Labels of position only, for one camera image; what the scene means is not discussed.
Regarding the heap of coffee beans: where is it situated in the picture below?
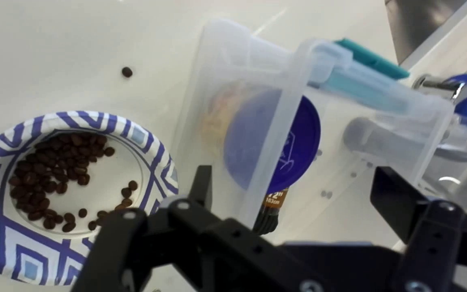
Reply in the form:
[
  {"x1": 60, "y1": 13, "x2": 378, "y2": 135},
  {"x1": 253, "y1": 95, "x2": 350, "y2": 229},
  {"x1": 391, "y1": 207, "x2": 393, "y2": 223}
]
[{"x1": 8, "y1": 133, "x2": 139, "y2": 233}]

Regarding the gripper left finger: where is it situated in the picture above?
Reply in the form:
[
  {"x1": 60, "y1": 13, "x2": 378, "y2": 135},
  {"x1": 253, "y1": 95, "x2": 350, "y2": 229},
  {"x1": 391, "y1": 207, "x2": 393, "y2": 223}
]
[{"x1": 71, "y1": 165, "x2": 324, "y2": 292}]

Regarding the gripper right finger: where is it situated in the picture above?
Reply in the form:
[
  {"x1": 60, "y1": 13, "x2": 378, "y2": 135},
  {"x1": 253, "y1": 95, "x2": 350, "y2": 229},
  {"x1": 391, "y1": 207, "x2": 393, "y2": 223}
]
[{"x1": 370, "y1": 166, "x2": 467, "y2": 292}]

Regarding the bundle of black shoelaces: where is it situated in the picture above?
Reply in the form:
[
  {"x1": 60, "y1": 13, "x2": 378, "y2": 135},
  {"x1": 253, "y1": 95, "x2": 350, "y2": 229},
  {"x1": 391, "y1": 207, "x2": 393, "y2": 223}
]
[{"x1": 253, "y1": 188, "x2": 290, "y2": 236}]

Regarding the clear plastic bottle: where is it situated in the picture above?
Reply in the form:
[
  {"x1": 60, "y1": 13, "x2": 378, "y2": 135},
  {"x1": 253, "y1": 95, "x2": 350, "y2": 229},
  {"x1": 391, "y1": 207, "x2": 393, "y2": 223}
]
[{"x1": 418, "y1": 121, "x2": 467, "y2": 217}]

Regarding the grey cylinder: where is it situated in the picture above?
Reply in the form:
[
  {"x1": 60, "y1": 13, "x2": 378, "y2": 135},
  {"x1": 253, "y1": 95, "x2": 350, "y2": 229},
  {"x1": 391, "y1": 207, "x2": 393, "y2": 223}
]
[{"x1": 342, "y1": 116, "x2": 422, "y2": 167}]

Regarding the clear plastic box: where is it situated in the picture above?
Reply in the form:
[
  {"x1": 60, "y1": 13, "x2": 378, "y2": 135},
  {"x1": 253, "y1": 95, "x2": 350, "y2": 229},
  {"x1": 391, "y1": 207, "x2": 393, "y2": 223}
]
[{"x1": 172, "y1": 18, "x2": 456, "y2": 228}]

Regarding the yellowish round item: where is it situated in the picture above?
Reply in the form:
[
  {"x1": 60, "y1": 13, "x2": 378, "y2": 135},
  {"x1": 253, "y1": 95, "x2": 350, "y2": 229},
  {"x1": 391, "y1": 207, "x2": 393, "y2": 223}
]
[{"x1": 198, "y1": 80, "x2": 251, "y2": 157}]

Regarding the round blue lid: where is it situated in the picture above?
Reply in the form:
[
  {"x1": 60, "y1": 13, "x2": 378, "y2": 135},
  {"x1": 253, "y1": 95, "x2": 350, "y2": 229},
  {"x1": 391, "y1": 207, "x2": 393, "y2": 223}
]
[{"x1": 223, "y1": 90, "x2": 322, "y2": 195}]

